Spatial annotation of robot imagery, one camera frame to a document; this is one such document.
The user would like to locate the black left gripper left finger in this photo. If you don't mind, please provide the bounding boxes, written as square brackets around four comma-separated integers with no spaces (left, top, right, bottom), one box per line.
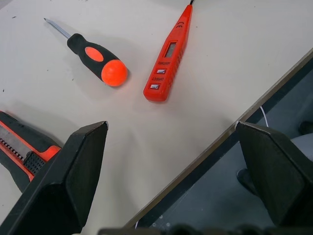
[0,120,110,235]

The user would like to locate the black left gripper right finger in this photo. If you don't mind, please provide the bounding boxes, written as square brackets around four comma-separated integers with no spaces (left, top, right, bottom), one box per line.
[235,121,313,227]

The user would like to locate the orange black utility knife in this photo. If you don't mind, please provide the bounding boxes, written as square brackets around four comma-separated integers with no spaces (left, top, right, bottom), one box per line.
[0,110,62,194]

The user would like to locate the black orange handle screwdriver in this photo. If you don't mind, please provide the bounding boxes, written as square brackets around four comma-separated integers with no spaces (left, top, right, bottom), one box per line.
[43,17,129,88]

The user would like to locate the orange voltage tester pen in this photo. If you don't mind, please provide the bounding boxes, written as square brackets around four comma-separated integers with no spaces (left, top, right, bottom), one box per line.
[143,0,194,102]

